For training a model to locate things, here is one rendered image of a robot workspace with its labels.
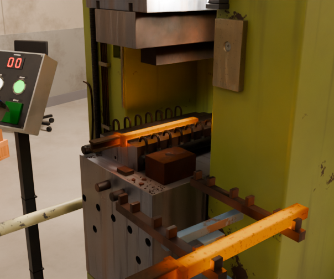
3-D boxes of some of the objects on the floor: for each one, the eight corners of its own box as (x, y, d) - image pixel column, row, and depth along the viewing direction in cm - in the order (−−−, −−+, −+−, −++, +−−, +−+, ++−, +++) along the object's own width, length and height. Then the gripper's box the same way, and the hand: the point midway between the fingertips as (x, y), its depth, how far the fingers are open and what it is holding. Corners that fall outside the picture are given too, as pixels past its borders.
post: (38, 320, 200) (12, 83, 164) (34, 315, 203) (8, 82, 167) (46, 316, 202) (22, 82, 166) (42, 311, 205) (18, 81, 169)
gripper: (-57, 110, 134) (-7, 127, 154) (-36, 114, 131) (13, 130, 150) (-49, 83, 136) (0, 103, 155) (-27, 86, 132) (20, 106, 151)
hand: (6, 108), depth 152 cm, fingers closed
